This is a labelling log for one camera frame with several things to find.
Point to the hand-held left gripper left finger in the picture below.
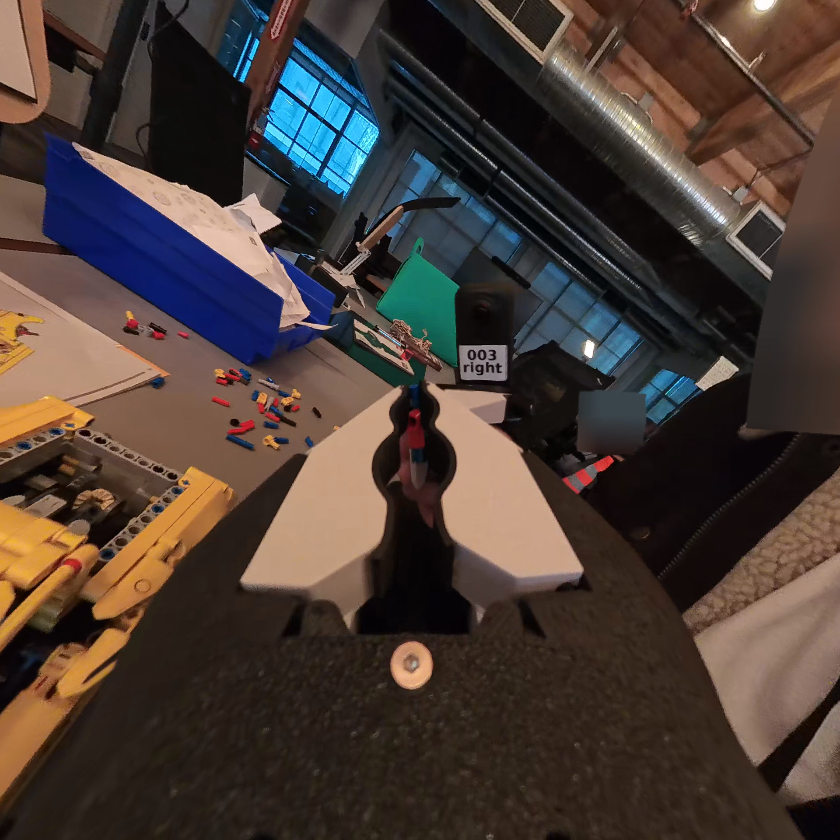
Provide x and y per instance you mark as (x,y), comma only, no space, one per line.
(315,518)

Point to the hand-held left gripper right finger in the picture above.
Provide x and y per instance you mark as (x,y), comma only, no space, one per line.
(512,518)

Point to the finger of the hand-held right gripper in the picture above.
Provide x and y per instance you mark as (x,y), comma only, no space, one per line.
(484,407)

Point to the red bush connector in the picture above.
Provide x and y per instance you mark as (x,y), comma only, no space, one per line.
(415,421)

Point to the pile of small coloured pins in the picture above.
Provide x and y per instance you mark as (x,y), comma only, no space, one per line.
(262,407)

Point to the wooden metal jointed arm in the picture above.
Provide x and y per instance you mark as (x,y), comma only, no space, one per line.
(387,226)

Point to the person's right hand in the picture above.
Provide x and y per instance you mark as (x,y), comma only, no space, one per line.
(423,502)

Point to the green plastic board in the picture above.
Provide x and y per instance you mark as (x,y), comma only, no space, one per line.
(420,298)

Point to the small tan toy model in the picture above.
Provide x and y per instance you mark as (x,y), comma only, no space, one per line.
(413,338)

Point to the tall paned window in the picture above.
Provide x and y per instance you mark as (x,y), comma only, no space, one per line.
(564,308)

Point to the orange striped cone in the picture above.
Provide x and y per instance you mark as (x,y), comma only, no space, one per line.
(587,474)

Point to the white paper note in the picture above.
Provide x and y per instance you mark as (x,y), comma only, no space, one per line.
(716,372)

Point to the large paned window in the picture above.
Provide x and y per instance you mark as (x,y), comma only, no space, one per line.
(315,118)

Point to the yellow toy car model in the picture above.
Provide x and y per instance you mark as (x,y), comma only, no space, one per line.
(39,544)

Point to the white air vent grille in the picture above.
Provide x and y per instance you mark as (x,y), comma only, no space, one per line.
(525,23)
(756,237)

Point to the blue plastic bin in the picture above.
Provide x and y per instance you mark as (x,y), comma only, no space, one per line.
(164,275)

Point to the crumpled white printed bags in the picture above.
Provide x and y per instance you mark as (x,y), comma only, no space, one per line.
(210,223)

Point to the open instruction booklet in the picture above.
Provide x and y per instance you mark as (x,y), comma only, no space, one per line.
(59,354)

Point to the black panel screen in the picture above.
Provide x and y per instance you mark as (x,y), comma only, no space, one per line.
(197,111)

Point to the white printed instruction sheet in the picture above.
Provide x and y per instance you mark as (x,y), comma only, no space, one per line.
(16,46)

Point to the silver ventilation duct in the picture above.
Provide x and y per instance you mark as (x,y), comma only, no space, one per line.
(643,157)

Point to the black metal post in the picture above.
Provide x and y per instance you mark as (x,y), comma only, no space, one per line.
(111,72)

